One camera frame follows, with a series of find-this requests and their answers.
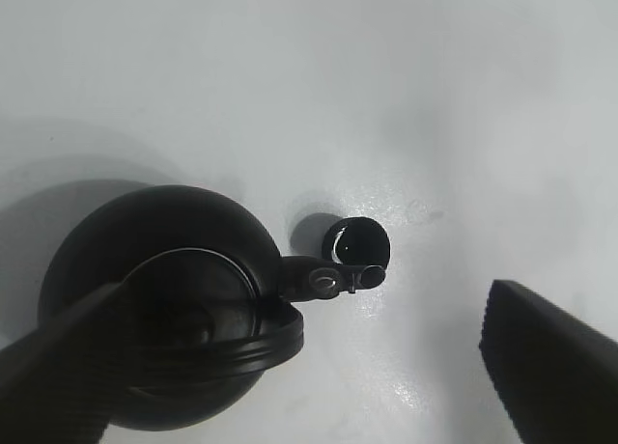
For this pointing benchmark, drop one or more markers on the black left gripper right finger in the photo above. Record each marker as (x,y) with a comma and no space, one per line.
(555,375)

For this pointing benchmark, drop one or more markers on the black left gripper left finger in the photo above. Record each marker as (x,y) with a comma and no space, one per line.
(63,382)

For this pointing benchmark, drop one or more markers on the black round teapot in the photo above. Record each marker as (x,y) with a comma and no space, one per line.
(214,300)

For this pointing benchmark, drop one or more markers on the small black teacup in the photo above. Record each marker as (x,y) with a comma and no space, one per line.
(357,241)

